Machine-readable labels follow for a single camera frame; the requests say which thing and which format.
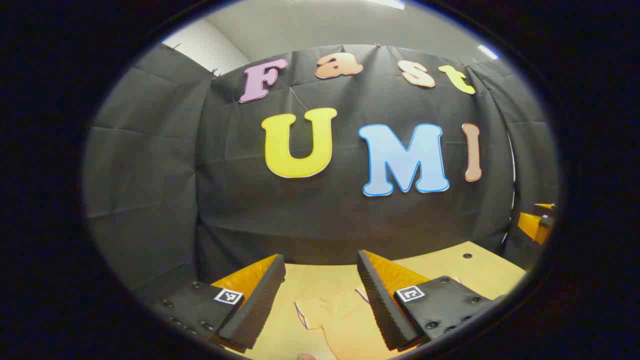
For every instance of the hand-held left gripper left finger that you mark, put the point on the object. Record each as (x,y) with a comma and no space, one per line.
(260,305)

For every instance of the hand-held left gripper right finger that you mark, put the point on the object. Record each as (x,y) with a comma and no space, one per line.
(380,305)

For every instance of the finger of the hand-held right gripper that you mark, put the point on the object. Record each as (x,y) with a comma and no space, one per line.
(531,226)
(544,206)

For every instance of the orange T-shirt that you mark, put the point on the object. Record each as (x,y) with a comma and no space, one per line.
(340,325)

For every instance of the black backdrop cloth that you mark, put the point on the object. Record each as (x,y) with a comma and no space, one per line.
(240,200)

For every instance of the ceiling light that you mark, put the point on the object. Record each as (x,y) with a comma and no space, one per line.
(488,51)
(387,3)

